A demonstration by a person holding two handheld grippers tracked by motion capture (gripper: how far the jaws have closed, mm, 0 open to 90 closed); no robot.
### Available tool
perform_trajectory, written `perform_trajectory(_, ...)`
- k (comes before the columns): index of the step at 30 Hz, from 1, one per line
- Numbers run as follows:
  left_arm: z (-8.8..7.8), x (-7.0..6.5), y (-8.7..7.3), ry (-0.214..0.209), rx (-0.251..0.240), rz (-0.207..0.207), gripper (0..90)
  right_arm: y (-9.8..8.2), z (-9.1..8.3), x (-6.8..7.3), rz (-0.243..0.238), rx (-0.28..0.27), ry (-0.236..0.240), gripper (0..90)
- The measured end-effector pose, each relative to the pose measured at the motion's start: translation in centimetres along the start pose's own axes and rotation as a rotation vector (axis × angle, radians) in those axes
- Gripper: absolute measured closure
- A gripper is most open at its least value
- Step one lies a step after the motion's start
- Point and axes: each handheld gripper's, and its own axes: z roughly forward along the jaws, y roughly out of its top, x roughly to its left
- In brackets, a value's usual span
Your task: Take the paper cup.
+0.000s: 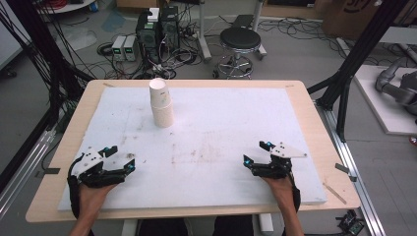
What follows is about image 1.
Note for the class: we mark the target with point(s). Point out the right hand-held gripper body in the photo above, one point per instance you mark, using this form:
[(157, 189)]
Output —
[(278, 162)]

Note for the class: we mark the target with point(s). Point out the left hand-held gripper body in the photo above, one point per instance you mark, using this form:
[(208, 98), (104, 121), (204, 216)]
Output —
[(93, 168)]

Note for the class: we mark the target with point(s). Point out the person's right hand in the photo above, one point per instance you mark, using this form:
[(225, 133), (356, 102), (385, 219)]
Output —
[(278, 190)]

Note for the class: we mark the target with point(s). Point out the person's left hand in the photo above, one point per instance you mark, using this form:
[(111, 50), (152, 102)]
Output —
[(93, 198)]

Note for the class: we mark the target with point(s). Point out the black tape strip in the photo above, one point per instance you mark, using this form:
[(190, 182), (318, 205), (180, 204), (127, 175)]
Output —
[(344, 169), (49, 171)]

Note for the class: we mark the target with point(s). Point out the white foam mat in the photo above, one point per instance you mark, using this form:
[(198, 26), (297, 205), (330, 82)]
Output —
[(213, 131)]

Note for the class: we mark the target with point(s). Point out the white table leg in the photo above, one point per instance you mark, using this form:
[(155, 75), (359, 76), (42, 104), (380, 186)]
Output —
[(266, 224)]

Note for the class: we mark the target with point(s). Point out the thin wooden stick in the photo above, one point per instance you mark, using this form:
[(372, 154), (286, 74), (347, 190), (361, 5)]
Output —
[(334, 193)]

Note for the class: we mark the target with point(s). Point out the person's legs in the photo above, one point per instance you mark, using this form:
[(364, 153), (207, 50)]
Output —
[(229, 226)]

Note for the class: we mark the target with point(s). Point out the green circuit board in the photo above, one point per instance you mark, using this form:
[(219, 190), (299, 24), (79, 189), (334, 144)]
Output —
[(351, 224)]

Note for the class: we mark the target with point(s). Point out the grey bench power supply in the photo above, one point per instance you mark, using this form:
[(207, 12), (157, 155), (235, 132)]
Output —
[(130, 48), (118, 47)]

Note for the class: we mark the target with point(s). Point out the black round stool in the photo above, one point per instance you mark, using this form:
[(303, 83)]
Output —
[(240, 39)]

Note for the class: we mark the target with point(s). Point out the white platform board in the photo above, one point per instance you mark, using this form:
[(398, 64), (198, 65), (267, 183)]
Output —
[(377, 108)]

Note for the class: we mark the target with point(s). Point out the white desk leg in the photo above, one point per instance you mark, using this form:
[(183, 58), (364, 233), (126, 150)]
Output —
[(259, 32), (204, 36)]

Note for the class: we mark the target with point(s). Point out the black computer tower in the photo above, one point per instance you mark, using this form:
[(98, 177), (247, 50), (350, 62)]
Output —
[(148, 37), (169, 28)]

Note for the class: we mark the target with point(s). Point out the small white box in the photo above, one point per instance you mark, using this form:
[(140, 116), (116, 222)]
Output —
[(153, 14)]

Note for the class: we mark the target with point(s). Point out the cardboard box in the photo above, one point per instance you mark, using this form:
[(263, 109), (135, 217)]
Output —
[(354, 16)]

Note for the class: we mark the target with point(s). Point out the aluminium floor rail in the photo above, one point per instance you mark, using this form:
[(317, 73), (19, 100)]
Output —
[(350, 170), (26, 167)]

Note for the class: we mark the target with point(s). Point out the black metal frame post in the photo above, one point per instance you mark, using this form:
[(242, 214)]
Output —
[(39, 49), (357, 52)]

